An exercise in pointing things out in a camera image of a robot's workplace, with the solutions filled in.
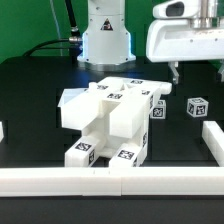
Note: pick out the white chair seat part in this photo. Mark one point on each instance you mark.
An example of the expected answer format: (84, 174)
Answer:
(108, 145)

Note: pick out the white front rail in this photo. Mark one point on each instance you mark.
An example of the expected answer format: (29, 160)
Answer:
(111, 181)

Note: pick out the white rail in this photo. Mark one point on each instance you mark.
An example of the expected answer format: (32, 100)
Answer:
(111, 181)
(213, 136)

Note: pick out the white marker base plate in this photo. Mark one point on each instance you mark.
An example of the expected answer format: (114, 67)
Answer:
(69, 94)

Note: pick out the white chair back frame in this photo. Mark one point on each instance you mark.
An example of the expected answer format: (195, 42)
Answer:
(122, 103)

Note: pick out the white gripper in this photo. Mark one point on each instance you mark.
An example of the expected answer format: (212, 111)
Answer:
(175, 40)

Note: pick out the white right rail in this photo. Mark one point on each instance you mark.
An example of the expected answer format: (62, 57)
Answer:
(213, 136)

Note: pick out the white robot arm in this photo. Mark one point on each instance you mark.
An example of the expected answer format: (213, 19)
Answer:
(107, 43)

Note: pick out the white left rail stub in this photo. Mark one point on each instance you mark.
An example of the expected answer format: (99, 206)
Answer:
(1, 131)

